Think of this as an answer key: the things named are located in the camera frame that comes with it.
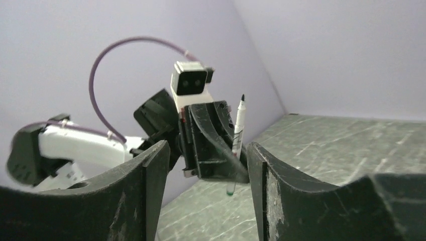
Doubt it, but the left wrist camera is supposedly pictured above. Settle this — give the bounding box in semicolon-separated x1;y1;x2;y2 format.
170;61;215;113

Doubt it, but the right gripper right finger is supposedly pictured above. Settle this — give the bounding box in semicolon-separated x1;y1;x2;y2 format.
247;143;425;240

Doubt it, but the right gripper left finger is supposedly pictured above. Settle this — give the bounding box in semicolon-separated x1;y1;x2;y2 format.
1;141;170;240

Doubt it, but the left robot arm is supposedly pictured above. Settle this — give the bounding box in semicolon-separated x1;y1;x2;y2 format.
7;89;249;191

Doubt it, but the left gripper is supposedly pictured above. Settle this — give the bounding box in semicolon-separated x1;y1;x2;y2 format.
179;101;250;184

